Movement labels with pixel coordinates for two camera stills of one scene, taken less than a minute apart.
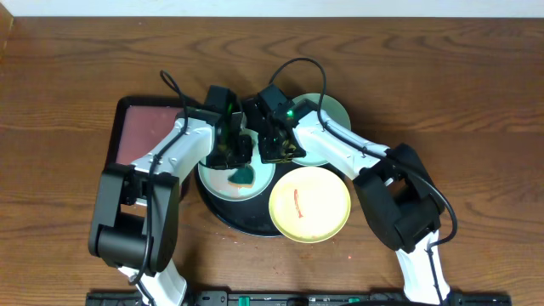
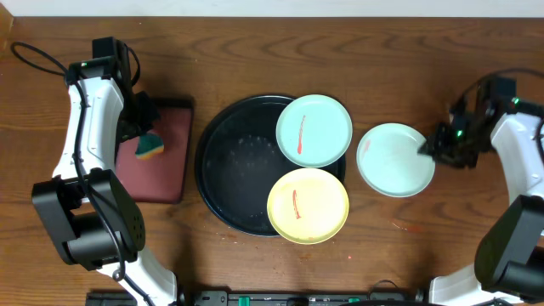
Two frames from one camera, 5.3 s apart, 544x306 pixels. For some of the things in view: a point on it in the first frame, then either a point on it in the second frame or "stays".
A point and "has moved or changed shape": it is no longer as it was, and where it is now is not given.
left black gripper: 246,144 -> 151,116
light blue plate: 216,183 has moved or changed shape
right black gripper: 266,154 -> 436,147
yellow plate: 309,205 stays
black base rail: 302,298 stays
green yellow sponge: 242,178 -> 150,145
